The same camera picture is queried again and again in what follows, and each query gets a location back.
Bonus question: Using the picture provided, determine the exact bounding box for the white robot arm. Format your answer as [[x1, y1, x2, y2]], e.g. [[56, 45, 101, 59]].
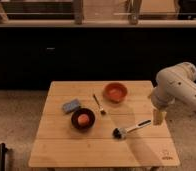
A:
[[150, 62, 196, 125]]

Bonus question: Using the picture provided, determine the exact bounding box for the black white dish brush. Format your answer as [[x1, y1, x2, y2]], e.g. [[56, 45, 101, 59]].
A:
[[112, 120, 151, 139]]

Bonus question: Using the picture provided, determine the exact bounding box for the orange bowl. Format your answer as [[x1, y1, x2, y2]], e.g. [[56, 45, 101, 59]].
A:
[[103, 82, 128, 103]]

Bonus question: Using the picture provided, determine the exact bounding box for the wooden folding table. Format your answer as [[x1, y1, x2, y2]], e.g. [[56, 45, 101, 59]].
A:
[[29, 81, 180, 169]]

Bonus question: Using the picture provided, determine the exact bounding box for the black bowl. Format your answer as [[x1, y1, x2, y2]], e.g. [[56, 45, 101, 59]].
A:
[[71, 108, 95, 130]]

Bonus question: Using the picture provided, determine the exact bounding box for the blue sponge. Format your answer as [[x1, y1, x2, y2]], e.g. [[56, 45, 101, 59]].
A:
[[62, 99, 81, 113]]

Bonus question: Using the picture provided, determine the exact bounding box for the black pole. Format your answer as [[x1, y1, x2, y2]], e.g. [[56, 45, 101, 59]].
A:
[[0, 143, 8, 171]]

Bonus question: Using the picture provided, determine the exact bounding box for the wooden handled fork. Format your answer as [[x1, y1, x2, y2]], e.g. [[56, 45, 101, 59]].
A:
[[93, 94, 106, 115]]

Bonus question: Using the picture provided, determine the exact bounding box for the wooden shelf rail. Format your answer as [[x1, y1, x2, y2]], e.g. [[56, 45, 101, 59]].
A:
[[0, 0, 196, 28]]

